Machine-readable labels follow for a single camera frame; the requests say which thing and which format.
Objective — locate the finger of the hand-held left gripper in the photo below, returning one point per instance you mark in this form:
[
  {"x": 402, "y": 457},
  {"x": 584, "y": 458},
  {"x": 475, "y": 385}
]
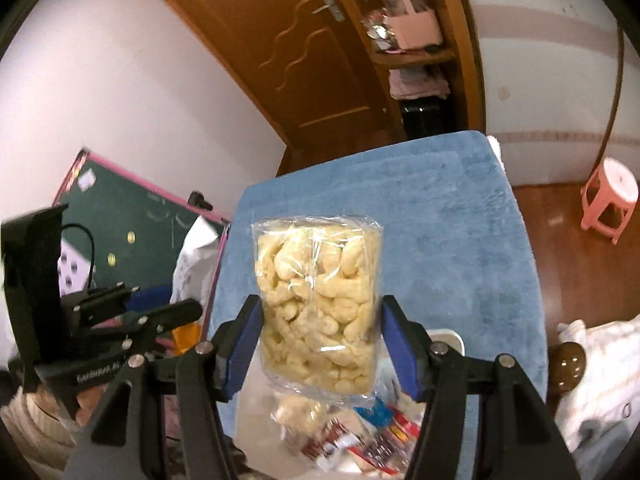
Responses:
[
  {"x": 150, "y": 297},
  {"x": 170, "y": 312}
]

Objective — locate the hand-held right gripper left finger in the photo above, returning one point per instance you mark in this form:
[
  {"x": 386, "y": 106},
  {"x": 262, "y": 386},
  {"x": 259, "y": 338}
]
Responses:
[{"x": 242, "y": 345}]

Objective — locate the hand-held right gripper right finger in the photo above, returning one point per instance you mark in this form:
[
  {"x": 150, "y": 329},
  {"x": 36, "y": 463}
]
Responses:
[{"x": 402, "y": 355}]

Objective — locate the white plastic tray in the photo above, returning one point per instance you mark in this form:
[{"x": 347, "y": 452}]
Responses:
[{"x": 447, "y": 340}]

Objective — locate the blue snack packet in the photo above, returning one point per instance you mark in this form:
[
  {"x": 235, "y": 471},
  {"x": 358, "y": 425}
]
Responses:
[{"x": 377, "y": 412}]

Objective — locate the yellow puffed snack pack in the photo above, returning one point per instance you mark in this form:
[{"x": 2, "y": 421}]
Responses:
[
  {"x": 315, "y": 300},
  {"x": 295, "y": 412}
]

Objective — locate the small pale snack packet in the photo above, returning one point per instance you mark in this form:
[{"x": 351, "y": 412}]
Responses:
[{"x": 372, "y": 454}]

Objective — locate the dark brown small snack packet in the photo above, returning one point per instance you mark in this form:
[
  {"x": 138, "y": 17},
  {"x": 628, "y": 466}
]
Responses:
[{"x": 330, "y": 442}]

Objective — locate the white plastic bag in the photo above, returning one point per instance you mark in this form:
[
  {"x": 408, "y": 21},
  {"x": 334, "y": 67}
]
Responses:
[{"x": 195, "y": 255}]

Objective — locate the blue towel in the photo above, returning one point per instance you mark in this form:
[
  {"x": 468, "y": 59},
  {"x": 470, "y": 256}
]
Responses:
[{"x": 440, "y": 235}]

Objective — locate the round wooden bedpost knob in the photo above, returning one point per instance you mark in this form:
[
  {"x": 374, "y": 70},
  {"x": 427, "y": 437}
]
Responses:
[{"x": 567, "y": 365}]

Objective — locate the checkered blanket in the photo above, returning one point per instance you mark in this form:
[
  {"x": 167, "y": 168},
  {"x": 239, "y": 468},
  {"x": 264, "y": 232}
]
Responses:
[{"x": 610, "y": 360}]

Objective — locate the black suitcase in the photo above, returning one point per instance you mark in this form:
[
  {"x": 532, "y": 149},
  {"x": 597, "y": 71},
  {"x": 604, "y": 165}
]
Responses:
[{"x": 427, "y": 117}]

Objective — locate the pink plastic stool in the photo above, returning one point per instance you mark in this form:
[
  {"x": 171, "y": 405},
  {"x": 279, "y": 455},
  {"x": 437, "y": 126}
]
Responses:
[{"x": 612, "y": 190}]

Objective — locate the folded pink clothes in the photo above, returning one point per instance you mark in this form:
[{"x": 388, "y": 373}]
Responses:
[{"x": 417, "y": 84}]

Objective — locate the wooden door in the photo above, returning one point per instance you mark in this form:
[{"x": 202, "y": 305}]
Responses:
[{"x": 280, "y": 50}]

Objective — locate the wooden shelf unit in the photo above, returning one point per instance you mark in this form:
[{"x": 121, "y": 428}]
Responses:
[{"x": 465, "y": 60}]

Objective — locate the pale blue sliding wardrobe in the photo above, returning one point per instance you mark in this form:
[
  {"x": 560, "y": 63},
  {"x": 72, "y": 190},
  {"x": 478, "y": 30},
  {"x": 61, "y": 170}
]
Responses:
[{"x": 540, "y": 85}]

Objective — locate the foil packets on shelf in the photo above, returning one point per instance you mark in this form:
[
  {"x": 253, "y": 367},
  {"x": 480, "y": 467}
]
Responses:
[{"x": 377, "y": 32}]

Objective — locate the pink basket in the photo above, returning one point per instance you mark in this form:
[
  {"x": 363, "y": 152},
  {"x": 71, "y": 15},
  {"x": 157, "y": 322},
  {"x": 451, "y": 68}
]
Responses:
[{"x": 412, "y": 25}]

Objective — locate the green chalkboard pink frame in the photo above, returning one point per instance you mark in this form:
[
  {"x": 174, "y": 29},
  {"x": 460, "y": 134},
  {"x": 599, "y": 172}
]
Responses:
[{"x": 135, "y": 210}]

